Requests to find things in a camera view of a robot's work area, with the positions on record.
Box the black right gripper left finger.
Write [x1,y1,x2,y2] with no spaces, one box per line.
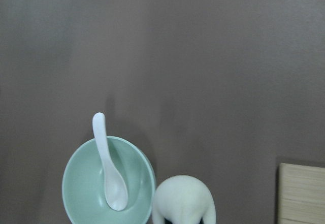
[163,217,173,224]

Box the white ceramic spoon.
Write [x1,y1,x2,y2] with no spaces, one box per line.
[92,112,128,211]

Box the mint green bowl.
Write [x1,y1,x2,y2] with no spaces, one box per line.
[61,135,156,224]

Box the wooden cutting board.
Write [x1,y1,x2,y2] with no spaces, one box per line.
[277,163,324,223]

